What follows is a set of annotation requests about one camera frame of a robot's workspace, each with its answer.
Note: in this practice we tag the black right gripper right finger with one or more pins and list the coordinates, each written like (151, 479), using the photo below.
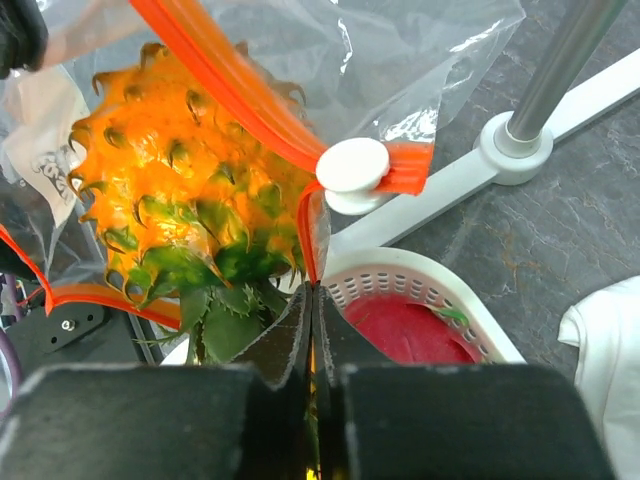
(382, 420)

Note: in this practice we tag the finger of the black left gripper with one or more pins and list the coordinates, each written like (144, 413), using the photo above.
(24, 36)

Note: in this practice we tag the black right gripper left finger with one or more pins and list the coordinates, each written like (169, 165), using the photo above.
(242, 420)

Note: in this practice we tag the clear zip bag orange zipper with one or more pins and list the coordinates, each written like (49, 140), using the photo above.
(302, 77)

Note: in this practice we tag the orange toy pineapple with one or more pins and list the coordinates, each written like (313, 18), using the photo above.
(187, 204)

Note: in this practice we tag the pink dragon fruit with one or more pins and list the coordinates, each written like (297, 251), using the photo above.
(408, 333)

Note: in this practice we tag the white plastic fruit basket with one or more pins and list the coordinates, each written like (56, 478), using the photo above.
(425, 280)

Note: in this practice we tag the silver white clothes rack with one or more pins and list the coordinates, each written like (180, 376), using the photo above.
(513, 146)

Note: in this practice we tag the white grey garment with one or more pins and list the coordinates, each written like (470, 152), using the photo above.
(604, 327)

